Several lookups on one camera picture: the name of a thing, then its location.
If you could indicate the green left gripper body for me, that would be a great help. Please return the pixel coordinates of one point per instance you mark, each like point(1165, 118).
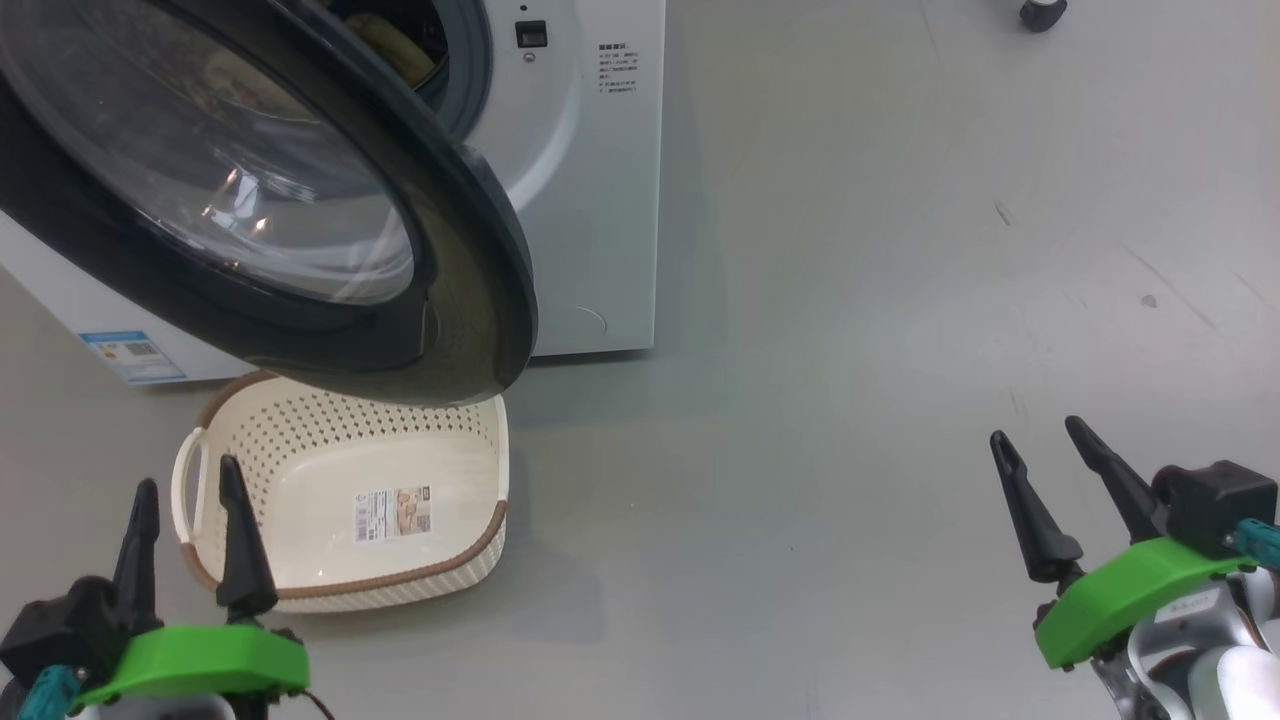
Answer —
point(200, 660)

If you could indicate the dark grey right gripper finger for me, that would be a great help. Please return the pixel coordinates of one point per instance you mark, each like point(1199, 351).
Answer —
point(1040, 530)
point(1125, 490)

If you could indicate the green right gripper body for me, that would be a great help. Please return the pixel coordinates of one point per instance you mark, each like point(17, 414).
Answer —
point(1120, 595)

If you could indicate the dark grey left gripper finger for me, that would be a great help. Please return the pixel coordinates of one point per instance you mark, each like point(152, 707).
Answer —
point(140, 570)
point(245, 560)

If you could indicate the dark round glass washer door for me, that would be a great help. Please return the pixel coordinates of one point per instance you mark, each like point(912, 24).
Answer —
point(470, 300)

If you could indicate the cream clothing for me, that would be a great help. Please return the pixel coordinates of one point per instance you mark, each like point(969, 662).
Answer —
point(390, 45)

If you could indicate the cream perforated laundry basket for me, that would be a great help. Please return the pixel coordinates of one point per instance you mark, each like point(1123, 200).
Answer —
point(300, 470)

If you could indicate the white front-load washing machine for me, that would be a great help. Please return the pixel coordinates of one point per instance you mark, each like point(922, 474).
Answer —
point(600, 200)

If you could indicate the white product label sticker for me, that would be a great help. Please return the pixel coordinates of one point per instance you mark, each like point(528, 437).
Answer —
point(392, 513)

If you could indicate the blue energy label sticker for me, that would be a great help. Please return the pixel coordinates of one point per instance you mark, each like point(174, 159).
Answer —
point(135, 357)

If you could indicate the black caster wheel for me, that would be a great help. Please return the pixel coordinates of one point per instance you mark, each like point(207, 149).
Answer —
point(1042, 12)

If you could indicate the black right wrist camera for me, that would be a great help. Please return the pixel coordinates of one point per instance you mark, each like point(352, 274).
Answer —
point(1215, 505)

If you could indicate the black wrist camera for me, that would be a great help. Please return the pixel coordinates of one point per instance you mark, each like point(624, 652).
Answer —
point(60, 630)
point(1215, 505)

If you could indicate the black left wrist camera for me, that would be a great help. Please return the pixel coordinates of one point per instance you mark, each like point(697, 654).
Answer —
point(60, 630)

